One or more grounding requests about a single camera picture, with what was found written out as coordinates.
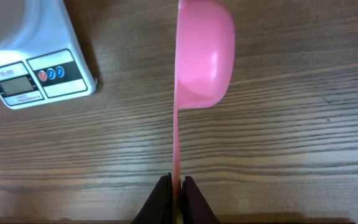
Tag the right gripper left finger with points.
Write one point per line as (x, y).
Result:
(158, 208)

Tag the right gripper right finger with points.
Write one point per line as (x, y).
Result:
(194, 207)

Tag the pink measuring scoop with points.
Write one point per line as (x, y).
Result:
(204, 60)

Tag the white digital kitchen scale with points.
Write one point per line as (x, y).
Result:
(43, 62)

